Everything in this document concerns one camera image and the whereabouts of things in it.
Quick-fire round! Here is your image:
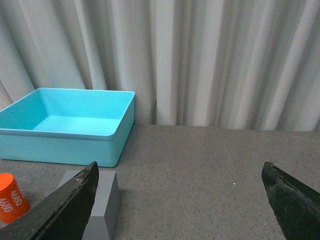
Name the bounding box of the light blue plastic box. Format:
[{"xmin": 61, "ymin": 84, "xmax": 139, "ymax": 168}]
[{"xmin": 0, "ymin": 88, "xmax": 135, "ymax": 168}]

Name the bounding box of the white pleated curtain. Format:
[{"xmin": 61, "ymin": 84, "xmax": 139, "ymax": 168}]
[{"xmin": 0, "ymin": 0, "xmax": 320, "ymax": 132}]

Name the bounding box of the orange cylinder marked 4680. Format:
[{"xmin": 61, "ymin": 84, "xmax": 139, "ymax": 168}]
[{"xmin": 0, "ymin": 172, "xmax": 30, "ymax": 223}]

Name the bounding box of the gray block with round hole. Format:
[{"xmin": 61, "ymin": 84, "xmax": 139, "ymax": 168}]
[{"xmin": 57, "ymin": 169, "xmax": 121, "ymax": 240}]

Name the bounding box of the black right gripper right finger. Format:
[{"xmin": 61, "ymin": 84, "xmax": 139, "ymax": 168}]
[{"xmin": 261, "ymin": 162, "xmax": 320, "ymax": 240}]

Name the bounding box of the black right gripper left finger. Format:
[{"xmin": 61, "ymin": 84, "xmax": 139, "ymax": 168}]
[{"xmin": 0, "ymin": 161, "xmax": 99, "ymax": 240}]

